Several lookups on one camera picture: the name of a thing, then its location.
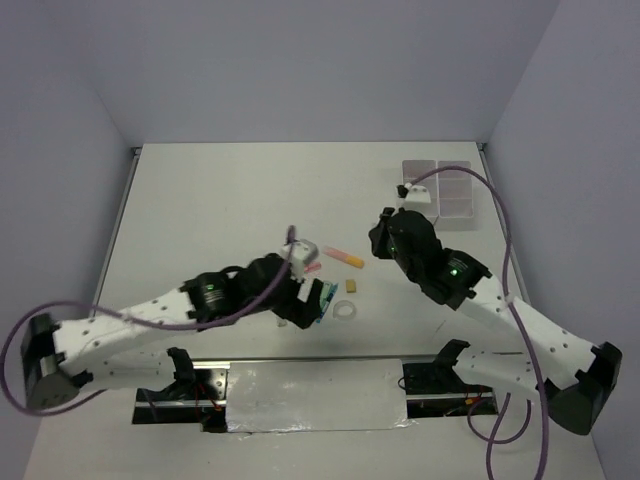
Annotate blue pen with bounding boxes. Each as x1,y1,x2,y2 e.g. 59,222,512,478
315,303,330,324

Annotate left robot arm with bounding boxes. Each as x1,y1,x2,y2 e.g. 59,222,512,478
16,252,324,416

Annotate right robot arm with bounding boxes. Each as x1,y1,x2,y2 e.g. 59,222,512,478
368,207,623,435

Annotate green stapler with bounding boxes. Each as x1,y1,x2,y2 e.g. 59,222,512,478
319,281,336,309

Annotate pink yellow highlighter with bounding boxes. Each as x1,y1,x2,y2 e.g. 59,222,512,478
322,247,365,269

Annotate clear tape roll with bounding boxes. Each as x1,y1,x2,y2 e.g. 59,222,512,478
332,300,357,321

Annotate yellow eraser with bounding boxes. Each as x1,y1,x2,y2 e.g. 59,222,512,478
345,279,356,293

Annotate left white compartment container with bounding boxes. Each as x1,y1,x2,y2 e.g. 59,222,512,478
399,160,439,225

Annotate white compartment container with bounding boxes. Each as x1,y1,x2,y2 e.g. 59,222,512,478
436,161,475,231
399,160,439,225

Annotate silver foil covered plate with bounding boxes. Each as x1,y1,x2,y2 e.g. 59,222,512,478
226,359,409,433

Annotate right white compartment container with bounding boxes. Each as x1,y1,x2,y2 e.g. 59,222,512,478
436,161,475,231

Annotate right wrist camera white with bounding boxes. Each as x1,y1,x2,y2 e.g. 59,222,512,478
397,183,432,209

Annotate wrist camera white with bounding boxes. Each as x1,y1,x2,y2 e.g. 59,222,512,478
279,239,319,280
397,183,432,209

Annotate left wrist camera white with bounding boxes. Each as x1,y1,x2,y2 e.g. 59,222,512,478
279,239,319,280

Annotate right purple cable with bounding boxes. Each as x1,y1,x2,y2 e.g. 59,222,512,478
409,164,551,480

